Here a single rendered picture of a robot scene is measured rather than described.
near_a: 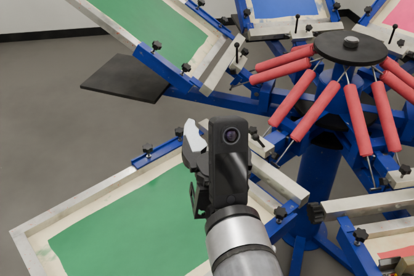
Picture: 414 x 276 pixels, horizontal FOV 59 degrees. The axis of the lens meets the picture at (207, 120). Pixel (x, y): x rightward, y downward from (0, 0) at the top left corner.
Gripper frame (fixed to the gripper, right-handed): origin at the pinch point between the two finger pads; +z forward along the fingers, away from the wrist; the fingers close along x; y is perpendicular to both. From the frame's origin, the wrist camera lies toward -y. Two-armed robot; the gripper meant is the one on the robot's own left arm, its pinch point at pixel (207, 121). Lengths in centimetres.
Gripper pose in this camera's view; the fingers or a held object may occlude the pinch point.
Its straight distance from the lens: 59.5
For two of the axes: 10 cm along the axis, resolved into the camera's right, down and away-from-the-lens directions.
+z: -1.8, -6.0, 7.8
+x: 9.7, 0.0, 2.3
